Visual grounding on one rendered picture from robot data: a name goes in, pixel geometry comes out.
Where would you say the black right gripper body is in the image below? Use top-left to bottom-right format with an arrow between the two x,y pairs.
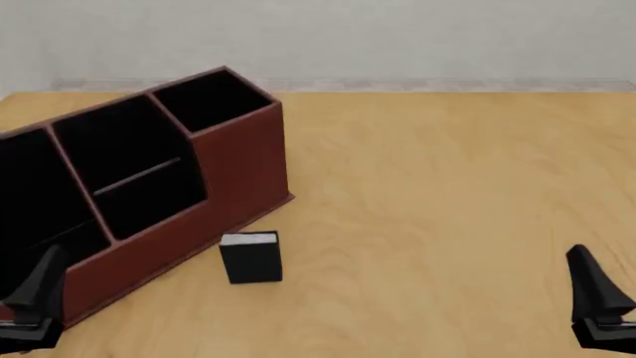
571,314 -> 636,352

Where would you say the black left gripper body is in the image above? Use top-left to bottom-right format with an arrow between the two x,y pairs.
0,315 -> 65,354

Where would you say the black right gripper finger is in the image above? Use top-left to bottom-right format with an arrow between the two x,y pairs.
565,244 -> 636,324

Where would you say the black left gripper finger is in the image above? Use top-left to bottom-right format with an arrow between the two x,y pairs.
0,244 -> 68,323

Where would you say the black book with white pages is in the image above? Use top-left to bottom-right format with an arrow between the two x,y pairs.
219,230 -> 284,286

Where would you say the red-brown desk caddy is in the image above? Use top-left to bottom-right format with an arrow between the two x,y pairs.
0,65 -> 295,330

